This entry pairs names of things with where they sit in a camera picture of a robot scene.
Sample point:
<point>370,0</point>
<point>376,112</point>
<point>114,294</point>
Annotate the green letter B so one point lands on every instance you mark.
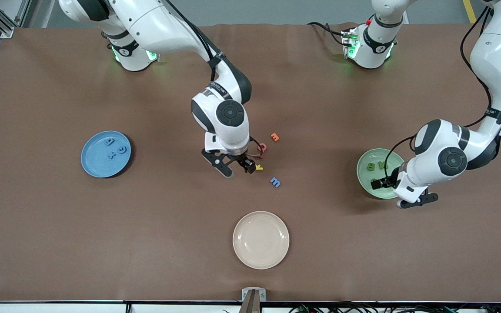
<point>370,167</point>

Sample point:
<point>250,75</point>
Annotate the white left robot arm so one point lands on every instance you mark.
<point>498,56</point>

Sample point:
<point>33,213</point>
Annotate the blue round plate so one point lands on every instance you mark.
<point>98,165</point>

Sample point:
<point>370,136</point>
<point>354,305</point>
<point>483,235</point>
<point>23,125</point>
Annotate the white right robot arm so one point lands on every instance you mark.
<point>159,26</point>

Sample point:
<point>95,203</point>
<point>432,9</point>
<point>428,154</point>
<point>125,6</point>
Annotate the blue letter m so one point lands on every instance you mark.
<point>275,182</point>

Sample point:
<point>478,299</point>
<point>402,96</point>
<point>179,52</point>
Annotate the white table edge rail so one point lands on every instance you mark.
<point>59,308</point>

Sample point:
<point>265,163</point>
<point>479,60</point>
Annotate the green round plate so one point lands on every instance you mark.
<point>365,176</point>

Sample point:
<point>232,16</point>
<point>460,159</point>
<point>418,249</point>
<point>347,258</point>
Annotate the blue letter g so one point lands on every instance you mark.
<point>108,141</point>

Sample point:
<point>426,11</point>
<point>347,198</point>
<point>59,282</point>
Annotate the blue letter x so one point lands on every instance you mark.
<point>111,154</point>

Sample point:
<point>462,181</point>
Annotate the yellow floor tape strip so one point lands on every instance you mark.
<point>470,11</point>

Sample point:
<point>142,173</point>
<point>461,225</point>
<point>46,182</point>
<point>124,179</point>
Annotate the orange letter m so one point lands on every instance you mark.
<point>275,137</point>

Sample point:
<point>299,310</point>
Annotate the red letter Q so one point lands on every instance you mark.
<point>264,150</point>

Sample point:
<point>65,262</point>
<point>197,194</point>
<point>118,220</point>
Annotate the cream round plate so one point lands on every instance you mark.
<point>261,240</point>

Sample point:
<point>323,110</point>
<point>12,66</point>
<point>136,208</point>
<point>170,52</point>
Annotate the grey metal mount bracket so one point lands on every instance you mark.
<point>245,294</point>

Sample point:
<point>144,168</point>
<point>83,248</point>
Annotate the green letter N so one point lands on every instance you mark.
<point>379,165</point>

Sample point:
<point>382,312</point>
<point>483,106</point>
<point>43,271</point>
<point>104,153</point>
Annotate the brown table mat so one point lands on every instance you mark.
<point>146,239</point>

